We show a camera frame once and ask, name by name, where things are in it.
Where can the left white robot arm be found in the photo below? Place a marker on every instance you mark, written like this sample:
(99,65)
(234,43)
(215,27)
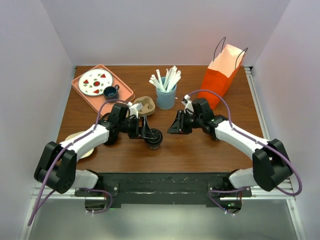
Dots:
(56,168)

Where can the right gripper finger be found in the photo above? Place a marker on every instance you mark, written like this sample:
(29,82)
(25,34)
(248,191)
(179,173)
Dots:
(175,127)
(183,131)

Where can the aluminium frame rail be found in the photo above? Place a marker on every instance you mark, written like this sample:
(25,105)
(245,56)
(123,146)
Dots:
(274,194)

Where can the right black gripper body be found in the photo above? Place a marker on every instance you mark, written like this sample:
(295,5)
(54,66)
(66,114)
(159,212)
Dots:
(190,121)

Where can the white wrapped straws bundle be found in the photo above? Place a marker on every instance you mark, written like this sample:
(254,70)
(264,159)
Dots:
(170,80)

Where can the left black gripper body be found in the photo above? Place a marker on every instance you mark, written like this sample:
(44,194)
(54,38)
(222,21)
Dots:
(133,129)

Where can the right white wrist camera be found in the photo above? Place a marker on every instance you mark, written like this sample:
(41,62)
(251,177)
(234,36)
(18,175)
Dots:
(188,107)

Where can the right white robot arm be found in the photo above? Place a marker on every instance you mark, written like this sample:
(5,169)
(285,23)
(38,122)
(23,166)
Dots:
(268,169)

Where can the black lid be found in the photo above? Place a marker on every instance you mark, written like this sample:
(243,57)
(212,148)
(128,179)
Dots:
(155,142)

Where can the orange paper bag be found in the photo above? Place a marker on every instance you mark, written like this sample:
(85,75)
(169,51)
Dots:
(220,73)

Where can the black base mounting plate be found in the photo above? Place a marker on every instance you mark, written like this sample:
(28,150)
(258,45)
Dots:
(171,188)

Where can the dark blue mug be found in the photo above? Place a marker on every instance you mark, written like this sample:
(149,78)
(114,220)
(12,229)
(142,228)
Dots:
(111,92)

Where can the black coffee cup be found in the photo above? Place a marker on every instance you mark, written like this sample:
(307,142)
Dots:
(153,147)
(214,138)

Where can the stack of black lids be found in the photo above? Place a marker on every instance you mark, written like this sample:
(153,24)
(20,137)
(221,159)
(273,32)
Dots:
(112,139)

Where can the cardboard cup carrier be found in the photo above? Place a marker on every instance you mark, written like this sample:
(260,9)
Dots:
(148,106)

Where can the blue straw holder cup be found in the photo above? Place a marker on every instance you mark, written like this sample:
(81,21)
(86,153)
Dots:
(166,100)

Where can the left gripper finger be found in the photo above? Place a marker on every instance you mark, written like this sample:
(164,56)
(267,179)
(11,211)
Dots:
(145,126)
(151,136)

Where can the watermelon pattern plate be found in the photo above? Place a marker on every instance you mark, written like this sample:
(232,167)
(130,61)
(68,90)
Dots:
(93,82)

